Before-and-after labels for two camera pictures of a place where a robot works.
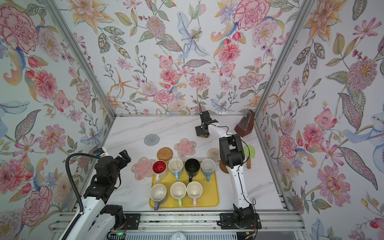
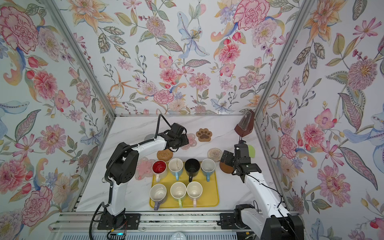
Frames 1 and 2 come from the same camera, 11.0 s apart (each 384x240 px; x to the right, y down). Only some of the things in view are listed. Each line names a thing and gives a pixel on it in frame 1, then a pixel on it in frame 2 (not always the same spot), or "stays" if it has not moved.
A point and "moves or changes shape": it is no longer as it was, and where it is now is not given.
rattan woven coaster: [164, 154] stays
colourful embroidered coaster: [214, 154] stays
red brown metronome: [245, 124] stays
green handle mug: [178, 190] stays
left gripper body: [118, 165] → [180, 141]
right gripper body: [199, 129] → [231, 160]
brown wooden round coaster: [223, 167] stays
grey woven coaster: [151, 139] stays
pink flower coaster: [185, 148] moves or changes shape
